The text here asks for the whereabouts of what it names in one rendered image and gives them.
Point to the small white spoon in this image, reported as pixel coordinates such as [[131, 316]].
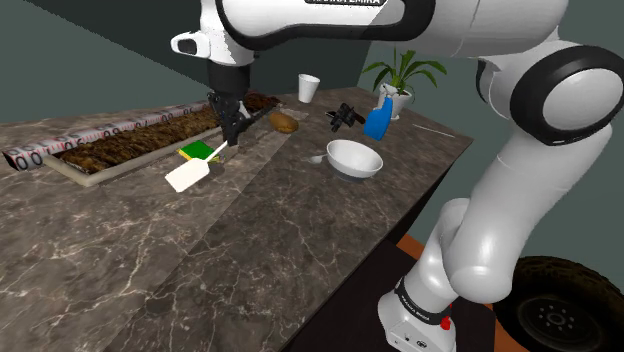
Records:
[[317, 158]]

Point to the white spatula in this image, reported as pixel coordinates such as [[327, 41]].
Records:
[[187, 174]]

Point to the black angular tool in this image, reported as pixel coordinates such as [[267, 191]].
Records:
[[345, 117]]

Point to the brown bread loaf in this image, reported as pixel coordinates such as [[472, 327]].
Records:
[[284, 123]]

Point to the green and yellow sponge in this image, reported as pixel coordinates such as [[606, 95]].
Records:
[[196, 149]]

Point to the black tyre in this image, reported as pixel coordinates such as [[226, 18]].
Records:
[[565, 312]]

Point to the white cup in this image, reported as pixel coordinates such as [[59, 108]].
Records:
[[308, 88]]

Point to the thin white stick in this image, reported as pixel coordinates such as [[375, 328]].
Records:
[[434, 130]]

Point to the white bowl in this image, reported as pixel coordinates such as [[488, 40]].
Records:
[[354, 158]]

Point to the cream tray with brown filling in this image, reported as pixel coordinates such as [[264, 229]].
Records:
[[131, 141]]

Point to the blue spray bottle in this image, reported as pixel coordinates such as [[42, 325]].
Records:
[[378, 123]]

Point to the green plant in white pot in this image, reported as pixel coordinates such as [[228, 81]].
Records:
[[402, 83]]

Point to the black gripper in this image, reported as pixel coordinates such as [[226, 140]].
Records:
[[229, 80]]

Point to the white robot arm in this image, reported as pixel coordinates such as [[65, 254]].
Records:
[[497, 204]]

